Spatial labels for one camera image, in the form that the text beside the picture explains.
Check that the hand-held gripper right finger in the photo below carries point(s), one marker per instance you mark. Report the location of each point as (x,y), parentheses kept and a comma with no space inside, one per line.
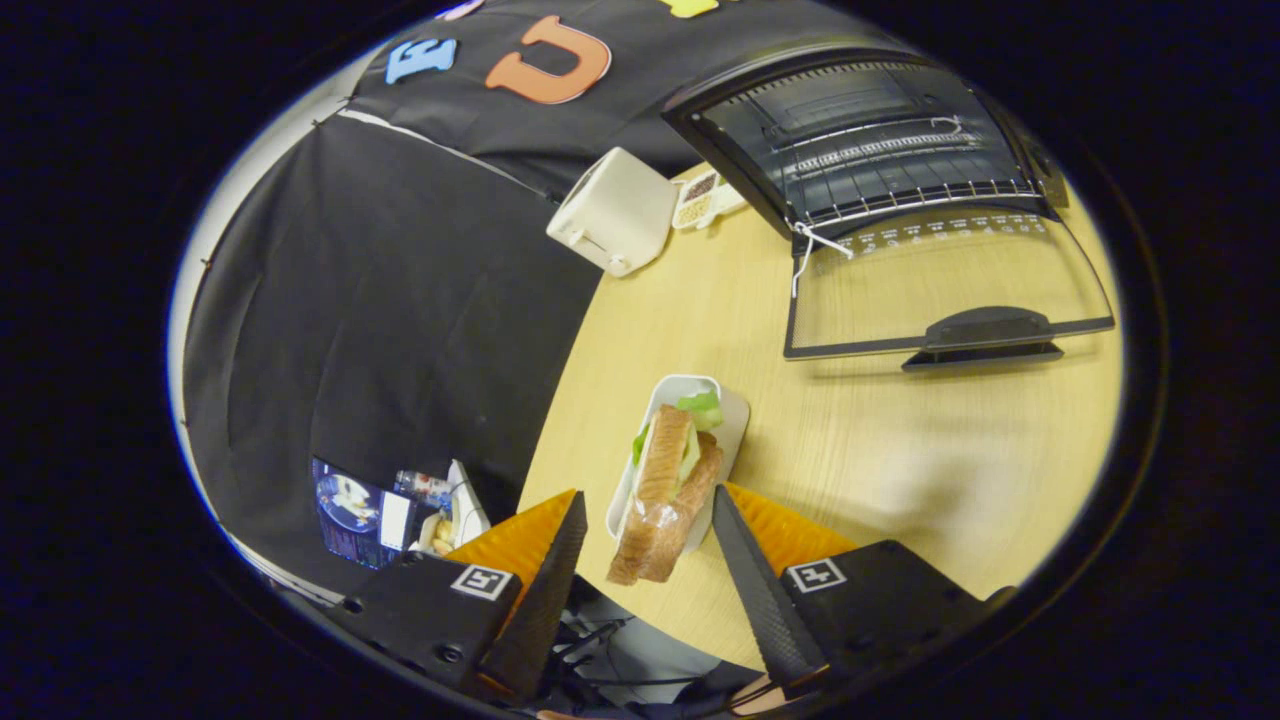
(765,600)

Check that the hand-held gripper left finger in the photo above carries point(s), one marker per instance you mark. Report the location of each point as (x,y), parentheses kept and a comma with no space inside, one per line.
(545,600)

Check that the toast sandwich with lettuce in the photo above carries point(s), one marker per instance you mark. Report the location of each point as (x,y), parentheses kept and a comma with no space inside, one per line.
(665,470)

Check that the black toaster oven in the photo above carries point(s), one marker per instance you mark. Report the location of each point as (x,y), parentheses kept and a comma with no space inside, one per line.
(985,330)

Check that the white bread toaster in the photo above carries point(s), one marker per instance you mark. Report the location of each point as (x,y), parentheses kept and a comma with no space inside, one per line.
(610,210)

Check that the person's grey trousers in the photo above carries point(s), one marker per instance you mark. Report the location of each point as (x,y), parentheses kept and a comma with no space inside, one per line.
(650,655)

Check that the white plastic container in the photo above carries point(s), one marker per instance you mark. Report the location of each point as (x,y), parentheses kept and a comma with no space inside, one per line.
(467,510)

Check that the clear plastic bottle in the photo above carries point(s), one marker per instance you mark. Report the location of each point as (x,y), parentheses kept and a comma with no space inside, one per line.
(422,485)

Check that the white oblong plate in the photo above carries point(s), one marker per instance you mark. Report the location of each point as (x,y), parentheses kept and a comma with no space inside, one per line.
(735,420)

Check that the blue printed box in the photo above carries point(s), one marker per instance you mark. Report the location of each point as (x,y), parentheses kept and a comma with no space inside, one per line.
(355,515)

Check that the black backdrop cloth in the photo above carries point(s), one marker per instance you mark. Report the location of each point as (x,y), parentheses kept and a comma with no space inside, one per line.
(400,300)

